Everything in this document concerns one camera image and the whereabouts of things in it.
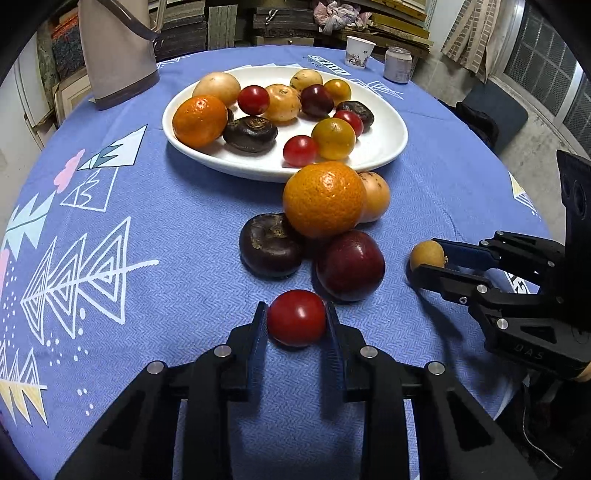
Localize stack of wooden frames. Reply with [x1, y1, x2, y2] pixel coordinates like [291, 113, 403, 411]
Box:
[369, 0, 435, 51]

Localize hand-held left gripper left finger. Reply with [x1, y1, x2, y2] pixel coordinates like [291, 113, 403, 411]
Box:
[54, 301, 269, 480]

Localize grilled window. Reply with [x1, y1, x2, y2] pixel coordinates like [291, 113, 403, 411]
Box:
[501, 4, 591, 137]

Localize pale drink can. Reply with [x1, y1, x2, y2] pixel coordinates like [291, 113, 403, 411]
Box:
[383, 46, 414, 85]

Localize floral paper cup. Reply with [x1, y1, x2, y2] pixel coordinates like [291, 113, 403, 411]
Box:
[344, 36, 377, 70]

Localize dark cloth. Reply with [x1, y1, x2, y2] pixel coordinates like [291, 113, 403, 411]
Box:
[455, 102, 500, 149]

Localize pale yellow round fruit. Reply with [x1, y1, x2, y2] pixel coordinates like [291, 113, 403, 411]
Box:
[192, 71, 242, 108]

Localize large mandarin orange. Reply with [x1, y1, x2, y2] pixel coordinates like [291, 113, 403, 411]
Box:
[283, 161, 368, 239]

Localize thin dark cable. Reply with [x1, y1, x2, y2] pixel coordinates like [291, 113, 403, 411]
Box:
[521, 383, 557, 464]

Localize dark water chestnut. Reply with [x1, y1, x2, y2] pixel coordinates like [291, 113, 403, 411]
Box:
[222, 115, 279, 154]
[239, 213, 305, 278]
[333, 100, 376, 134]

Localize stack of dark carved boards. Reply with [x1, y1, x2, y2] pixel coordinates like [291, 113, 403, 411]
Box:
[157, 4, 319, 61]

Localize small tan longan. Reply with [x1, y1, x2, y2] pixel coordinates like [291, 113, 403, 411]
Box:
[409, 240, 448, 272]

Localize yellow cherry tomato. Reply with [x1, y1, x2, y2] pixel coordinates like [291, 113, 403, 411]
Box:
[323, 79, 352, 107]

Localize leaning picture frame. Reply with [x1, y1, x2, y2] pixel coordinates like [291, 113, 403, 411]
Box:
[50, 69, 93, 126]

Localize small mandarin orange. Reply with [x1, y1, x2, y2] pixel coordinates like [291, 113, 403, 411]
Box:
[172, 95, 229, 149]

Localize floral cloth bundle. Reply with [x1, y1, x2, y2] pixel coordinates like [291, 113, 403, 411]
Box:
[313, 0, 372, 34]

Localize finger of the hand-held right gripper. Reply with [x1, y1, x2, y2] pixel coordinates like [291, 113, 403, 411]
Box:
[410, 263, 555, 331]
[431, 231, 567, 285]

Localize red cherry tomato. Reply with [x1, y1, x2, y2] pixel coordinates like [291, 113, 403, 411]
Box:
[237, 85, 271, 116]
[333, 110, 365, 138]
[267, 289, 328, 348]
[283, 135, 319, 168]

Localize tan round fruit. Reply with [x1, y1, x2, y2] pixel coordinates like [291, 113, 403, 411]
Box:
[263, 83, 302, 123]
[358, 171, 392, 223]

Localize small tan spotted fruit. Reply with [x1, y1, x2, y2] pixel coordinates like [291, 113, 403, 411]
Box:
[290, 69, 324, 92]

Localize yellow green tomato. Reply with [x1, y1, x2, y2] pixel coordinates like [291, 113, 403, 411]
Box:
[311, 117, 356, 161]

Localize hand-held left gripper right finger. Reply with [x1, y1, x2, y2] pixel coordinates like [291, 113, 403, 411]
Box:
[324, 301, 527, 480]

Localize brick pattern sheet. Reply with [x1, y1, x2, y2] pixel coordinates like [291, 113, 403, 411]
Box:
[441, 0, 500, 84]

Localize beige thermos jug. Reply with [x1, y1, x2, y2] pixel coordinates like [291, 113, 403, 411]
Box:
[78, 0, 160, 110]

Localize dark red plum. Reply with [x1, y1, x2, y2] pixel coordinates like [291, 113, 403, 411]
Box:
[316, 230, 386, 303]
[300, 84, 335, 118]

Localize white round plate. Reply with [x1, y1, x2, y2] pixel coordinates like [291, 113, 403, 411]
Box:
[161, 65, 409, 183]

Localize blue printed tablecloth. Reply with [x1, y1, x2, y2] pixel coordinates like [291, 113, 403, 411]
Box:
[0, 44, 550, 480]

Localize dark seat cushion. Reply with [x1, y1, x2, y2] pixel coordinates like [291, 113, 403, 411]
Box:
[462, 80, 529, 145]

